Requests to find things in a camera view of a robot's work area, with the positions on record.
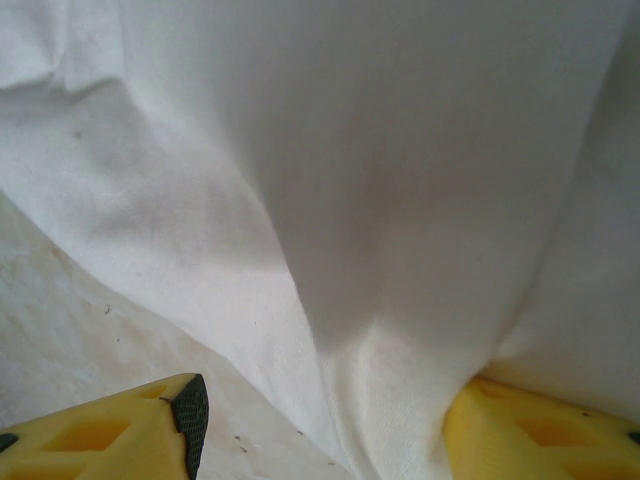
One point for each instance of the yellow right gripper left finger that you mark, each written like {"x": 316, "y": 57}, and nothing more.
{"x": 100, "y": 440}

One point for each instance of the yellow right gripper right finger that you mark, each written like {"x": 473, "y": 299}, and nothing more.
{"x": 540, "y": 440}

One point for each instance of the white printed t-shirt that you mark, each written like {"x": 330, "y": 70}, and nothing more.
{"x": 350, "y": 175}

